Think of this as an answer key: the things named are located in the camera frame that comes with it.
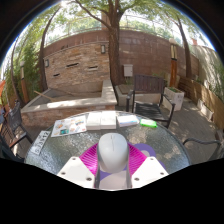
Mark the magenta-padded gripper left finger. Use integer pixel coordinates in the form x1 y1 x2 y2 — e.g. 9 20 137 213
57 142 101 189

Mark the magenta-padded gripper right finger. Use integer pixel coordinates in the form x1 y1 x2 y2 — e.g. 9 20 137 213
125 143 170 189

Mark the white computer mouse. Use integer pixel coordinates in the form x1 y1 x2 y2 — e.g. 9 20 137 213
96 132 130 174

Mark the purple paw-shaped mouse pad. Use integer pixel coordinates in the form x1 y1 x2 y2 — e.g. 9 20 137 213
98 142 168 190

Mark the white licence plate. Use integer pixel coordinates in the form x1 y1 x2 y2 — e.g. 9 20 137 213
29 130 52 156

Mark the colourful printed sheet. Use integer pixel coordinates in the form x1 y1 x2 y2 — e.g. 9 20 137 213
50 114 88 138

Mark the green packet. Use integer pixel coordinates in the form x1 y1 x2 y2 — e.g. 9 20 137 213
139 118 158 129

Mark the white flat box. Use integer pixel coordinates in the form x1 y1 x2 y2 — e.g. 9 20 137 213
85 111 102 131
100 110 118 130

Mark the white wrapped packet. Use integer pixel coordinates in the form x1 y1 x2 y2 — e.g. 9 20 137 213
116 114 140 128

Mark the dark slat-backed armchair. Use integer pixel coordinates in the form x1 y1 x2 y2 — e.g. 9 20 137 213
125 73 177 129

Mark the white square planter box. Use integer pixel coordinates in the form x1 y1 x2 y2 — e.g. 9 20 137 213
163 86 185 112

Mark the black mesh garden chair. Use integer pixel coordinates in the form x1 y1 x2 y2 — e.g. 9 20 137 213
6 99 34 148

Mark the wooden stick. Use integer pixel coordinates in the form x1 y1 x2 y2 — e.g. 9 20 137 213
33 90 54 103

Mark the long white planter box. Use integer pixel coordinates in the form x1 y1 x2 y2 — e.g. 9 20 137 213
197 98 215 122

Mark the tree trunk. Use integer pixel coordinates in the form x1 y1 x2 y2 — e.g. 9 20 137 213
71 0 141 87

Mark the wooden lamp post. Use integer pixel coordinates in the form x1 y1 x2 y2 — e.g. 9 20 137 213
19 60 29 104
168 38 179 88

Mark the grey wall utility box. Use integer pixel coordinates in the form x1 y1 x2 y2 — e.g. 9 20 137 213
123 64 134 78

